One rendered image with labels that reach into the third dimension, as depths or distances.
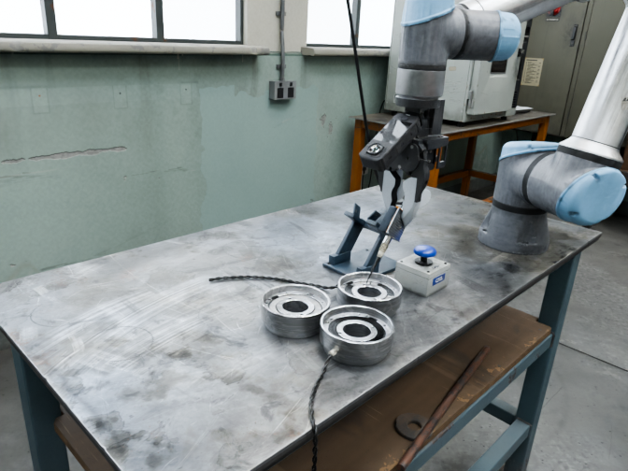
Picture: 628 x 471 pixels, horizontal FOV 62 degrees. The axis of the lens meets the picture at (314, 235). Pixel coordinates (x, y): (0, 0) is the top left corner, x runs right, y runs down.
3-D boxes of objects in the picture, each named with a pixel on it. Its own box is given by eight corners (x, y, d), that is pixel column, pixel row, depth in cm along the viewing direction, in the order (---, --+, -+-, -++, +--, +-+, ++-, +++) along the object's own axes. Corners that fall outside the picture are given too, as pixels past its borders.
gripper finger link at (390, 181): (410, 217, 95) (420, 168, 91) (389, 223, 91) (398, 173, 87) (396, 211, 97) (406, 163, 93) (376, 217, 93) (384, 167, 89)
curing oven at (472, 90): (474, 130, 278) (494, -4, 255) (382, 114, 317) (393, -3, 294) (523, 121, 320) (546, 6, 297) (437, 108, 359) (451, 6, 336)
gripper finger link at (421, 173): (428, 202, 86) (431, 149, 83) (422, 204, 85) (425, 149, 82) (405, 198, 89) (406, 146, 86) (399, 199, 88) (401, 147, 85)
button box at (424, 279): (426, 297, 91) (430, 272, 89) (393, 283, 96) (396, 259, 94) (450, 284, 97) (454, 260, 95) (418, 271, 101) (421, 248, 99)
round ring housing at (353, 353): (346, 321, 82) (348, 297, 81) (405, 347, 76) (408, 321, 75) (304, 349, 75) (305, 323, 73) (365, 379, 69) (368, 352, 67)
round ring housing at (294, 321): (246, 323, 80) (246, 300, 79) (291, 300, 88) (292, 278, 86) (299, 349, 74) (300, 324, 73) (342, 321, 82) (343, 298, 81)
